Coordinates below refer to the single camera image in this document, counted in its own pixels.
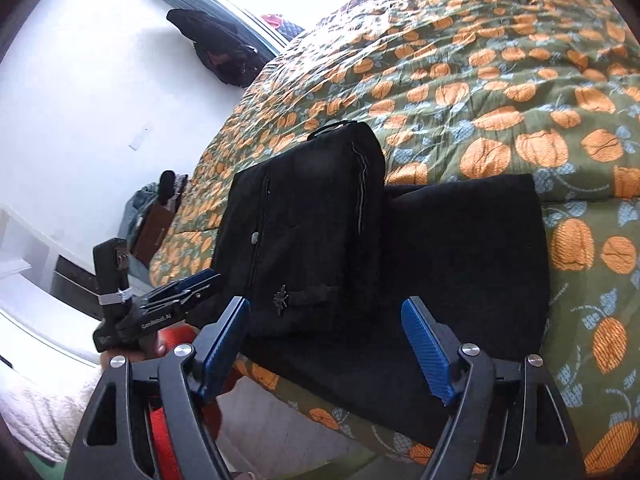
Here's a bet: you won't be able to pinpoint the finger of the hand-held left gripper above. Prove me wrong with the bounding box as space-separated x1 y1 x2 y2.
134 268 224 317

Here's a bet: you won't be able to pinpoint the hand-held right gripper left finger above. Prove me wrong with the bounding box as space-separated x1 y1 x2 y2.
64 298 252 480

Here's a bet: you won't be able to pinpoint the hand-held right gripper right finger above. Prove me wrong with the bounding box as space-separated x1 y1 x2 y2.
401 295 587 480

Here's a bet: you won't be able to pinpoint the black pants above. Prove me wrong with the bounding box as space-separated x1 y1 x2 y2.
209 120 552 450

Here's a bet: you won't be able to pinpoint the person's left hand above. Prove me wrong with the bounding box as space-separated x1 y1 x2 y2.
99 336 170 367

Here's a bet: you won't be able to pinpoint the brown wooden cabinet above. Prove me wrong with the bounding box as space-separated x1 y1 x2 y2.
131 202 177 268

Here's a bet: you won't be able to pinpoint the white shelf unit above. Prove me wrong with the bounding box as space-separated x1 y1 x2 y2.
0 204 108 363

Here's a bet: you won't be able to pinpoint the grey clothes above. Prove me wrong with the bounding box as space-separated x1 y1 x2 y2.
122 184 163 241

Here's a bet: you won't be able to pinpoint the black rounded object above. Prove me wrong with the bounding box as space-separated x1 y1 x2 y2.
157 171 177 207

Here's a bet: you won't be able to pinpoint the white fleece cloth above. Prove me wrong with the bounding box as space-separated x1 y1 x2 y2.
0 360 103 463

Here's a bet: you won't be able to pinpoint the dark hanging coats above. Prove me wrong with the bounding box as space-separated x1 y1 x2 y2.
166 7 267 88

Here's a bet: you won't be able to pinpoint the green quilt with orange print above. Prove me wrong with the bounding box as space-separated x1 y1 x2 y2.
147 0 640 478

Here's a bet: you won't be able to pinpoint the red and plaid clothes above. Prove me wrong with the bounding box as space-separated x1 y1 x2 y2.
262 11 303 41

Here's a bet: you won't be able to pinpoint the white wall outlet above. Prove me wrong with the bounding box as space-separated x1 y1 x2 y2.
128 124 154 151

